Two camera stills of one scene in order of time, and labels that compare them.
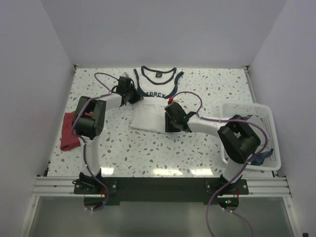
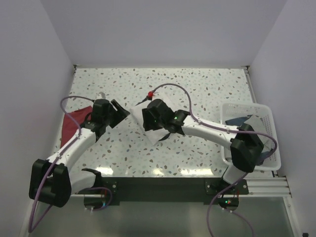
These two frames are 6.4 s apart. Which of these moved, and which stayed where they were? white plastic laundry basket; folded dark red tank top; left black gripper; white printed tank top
Moved: left black gripper; white printed tank top
Stayed: white plastic laundry basket; folded dark red tank top
